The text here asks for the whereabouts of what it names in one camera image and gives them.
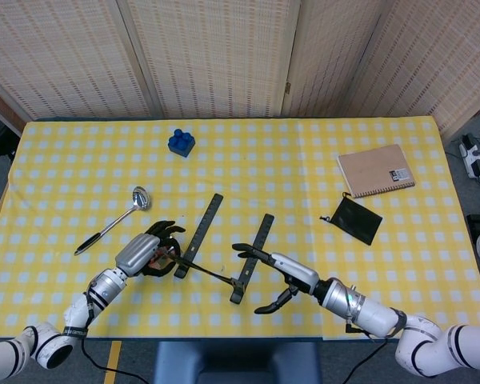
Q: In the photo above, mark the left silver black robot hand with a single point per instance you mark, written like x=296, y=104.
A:
x=138, y=254

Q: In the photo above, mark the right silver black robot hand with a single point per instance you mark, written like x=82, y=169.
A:
x=298, y=274

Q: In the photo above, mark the black folding laptop stand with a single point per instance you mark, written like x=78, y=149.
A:
x=202, y=232

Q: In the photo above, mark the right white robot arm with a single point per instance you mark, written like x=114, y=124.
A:
x=384, y=316

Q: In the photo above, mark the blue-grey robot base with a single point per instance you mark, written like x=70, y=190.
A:
x=236, y=360

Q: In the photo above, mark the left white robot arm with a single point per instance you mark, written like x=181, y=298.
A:
x=76, y=312

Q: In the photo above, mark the yellow checkered tablecloth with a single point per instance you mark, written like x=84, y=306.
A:
x=264, y=172

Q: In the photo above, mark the yellow floor tape strip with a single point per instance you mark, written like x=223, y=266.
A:
x=113, y=360

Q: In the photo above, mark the blue toy building block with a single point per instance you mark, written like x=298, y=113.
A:
x=181, y=144

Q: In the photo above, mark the brown spiral notebook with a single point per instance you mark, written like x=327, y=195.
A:
x=376, y=170

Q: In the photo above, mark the brass screen hinge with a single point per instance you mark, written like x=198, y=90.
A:
x=288, y=88

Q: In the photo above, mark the white power strip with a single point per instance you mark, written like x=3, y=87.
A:
x=470, y=154

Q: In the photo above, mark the woven rattan folding screen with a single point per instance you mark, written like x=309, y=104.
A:
x=224, y=60

